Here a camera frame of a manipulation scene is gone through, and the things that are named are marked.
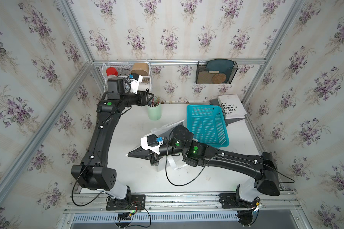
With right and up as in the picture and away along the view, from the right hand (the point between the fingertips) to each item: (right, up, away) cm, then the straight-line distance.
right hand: (132, 153), depth 49 cm
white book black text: (+60, +20, +58) cm, 86 cm away
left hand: (+5, +23, +22) cm, 32 cm away
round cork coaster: (+46, +39, +48) cm, 77 cm away
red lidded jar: (-26, +43, +43) cm, 66 cm away
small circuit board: (-10, -39, +23) cm, 46 cm away
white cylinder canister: (-4, +32, +44) cm, 55 cm away
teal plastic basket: (+41, +6, +58) cm, 71 cm away
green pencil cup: (+1, +18, +52) cm, 55 cm away
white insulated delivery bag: (+13, -8, +16) cm, 22 cm away
